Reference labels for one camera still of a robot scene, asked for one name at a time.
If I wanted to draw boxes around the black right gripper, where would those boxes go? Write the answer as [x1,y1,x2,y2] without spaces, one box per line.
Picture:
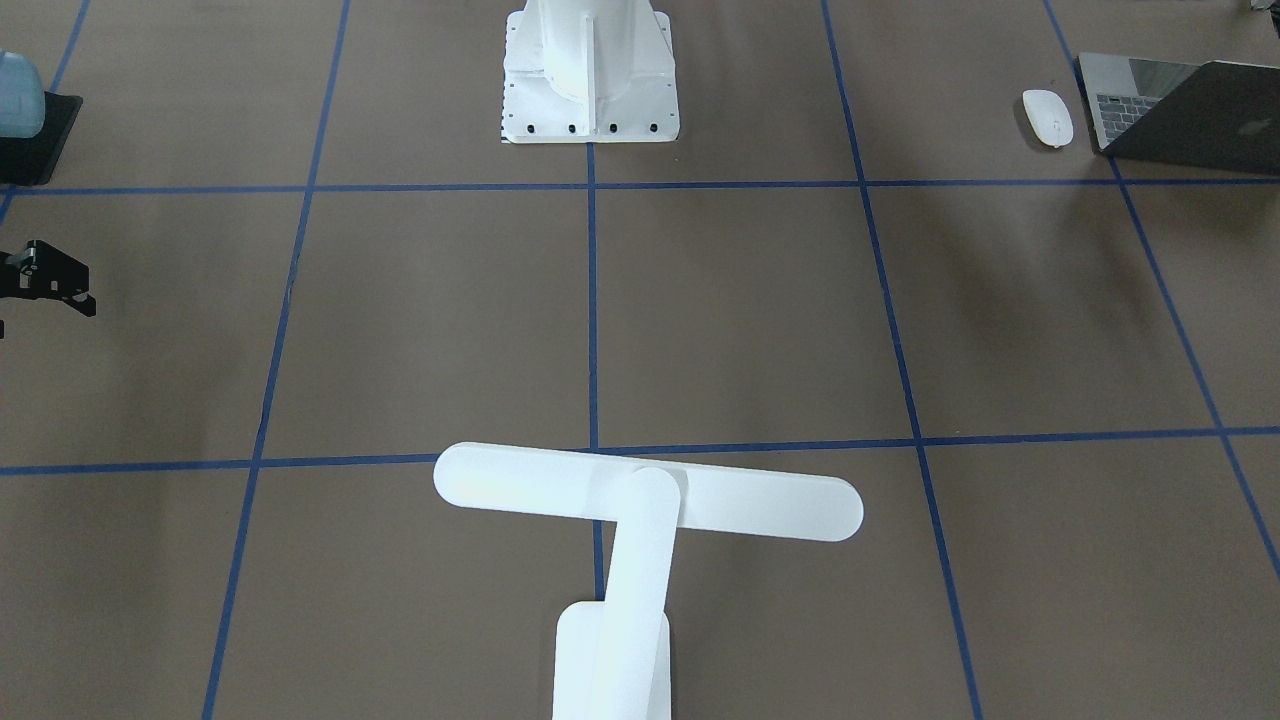
[1,240,97,316]

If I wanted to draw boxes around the black mouse pad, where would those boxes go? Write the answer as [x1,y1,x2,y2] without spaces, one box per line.
[1,92,84,187]

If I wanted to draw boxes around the white computer mouse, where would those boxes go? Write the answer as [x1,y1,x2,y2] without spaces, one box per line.
[1021,88,1075,149]

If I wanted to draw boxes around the grey laptop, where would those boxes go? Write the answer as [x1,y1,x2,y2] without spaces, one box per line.
[1076,53,1279,176]

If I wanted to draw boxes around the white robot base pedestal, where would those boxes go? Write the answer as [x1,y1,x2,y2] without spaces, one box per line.
[500,1,681,143]

